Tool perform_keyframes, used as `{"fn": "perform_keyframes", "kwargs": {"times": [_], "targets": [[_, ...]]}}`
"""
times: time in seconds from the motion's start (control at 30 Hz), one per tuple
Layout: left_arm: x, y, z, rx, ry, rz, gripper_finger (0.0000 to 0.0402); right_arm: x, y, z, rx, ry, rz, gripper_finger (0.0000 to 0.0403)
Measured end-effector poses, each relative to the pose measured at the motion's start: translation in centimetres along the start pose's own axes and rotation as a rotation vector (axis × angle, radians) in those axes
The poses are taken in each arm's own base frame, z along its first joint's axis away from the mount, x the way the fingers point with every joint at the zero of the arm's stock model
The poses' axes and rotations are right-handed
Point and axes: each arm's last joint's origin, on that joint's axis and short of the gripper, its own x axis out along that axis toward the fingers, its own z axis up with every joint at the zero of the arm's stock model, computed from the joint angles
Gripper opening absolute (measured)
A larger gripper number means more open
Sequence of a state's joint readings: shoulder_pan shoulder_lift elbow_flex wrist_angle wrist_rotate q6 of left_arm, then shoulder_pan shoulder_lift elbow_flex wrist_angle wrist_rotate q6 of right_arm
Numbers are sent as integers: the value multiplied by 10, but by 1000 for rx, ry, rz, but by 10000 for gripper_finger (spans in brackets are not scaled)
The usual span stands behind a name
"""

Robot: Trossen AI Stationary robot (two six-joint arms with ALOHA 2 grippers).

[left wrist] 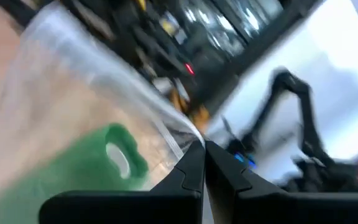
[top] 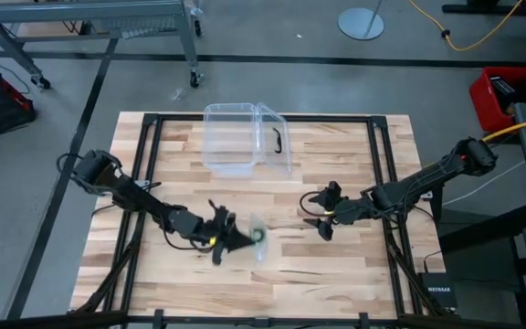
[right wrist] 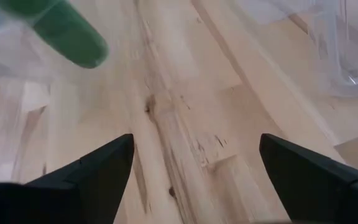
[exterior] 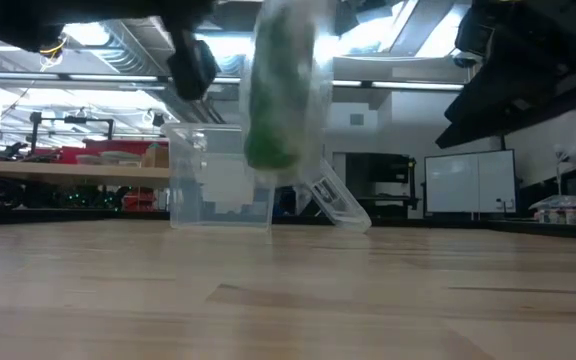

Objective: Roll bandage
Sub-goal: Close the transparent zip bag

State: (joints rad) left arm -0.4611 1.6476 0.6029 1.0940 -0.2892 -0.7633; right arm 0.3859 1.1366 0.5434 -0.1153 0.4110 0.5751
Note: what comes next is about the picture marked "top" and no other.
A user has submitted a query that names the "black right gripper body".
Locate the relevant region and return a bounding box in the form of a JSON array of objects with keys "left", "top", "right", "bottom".
[{"left": 330, "top": 195, "right": 379, "bottom": 226}]

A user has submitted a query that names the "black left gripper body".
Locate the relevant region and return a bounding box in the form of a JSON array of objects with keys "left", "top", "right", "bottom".
[{"left": 193, "top": 198, "right": 231, "bottom": 267}]

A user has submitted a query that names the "clear plastic zip bag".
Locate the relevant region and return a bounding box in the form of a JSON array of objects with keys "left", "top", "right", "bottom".
[{"left": 247, "top": 212, "right": 269, "bottom": 265}]

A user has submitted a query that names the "clear plastic container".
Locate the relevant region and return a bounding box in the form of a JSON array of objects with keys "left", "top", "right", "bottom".
[{"left": 201, "top": 101, "right": 264, "bottom": 179}]

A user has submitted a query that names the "red plastic bin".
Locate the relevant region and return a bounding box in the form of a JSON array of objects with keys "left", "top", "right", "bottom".
[{"left": 468, "top": 66, "right": 526, "bottom": 133}]

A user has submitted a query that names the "round grey stand base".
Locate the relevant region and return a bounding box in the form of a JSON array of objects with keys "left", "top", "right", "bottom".
[{"left": 337, "top": 0, "right": 385, "bottom": 41}]

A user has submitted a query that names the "grey metal cart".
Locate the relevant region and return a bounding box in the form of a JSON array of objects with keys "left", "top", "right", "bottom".
[{"left": 0, "top": 0, "right": 205, "bottom": 90}]

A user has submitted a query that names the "black aluminium table frame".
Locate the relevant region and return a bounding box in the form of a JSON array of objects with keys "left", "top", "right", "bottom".
[{"left": 68, "top": 111, "right": 458, "bottom": 328}]

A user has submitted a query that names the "black Netgear switch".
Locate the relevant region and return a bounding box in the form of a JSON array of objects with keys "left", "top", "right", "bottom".
[{"left": 420, "top": 272, "right": 458, "bottom": 310}]

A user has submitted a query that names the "white floor cable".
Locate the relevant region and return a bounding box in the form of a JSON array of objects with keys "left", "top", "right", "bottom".
[{"left": 443, "top": 159, "right": 526, "bottom": 206}]

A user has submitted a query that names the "thin yellow floor cord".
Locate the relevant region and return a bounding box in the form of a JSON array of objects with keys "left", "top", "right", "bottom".
[{"left": 408, "top": 0, "right": 525, "bottom": 52}]

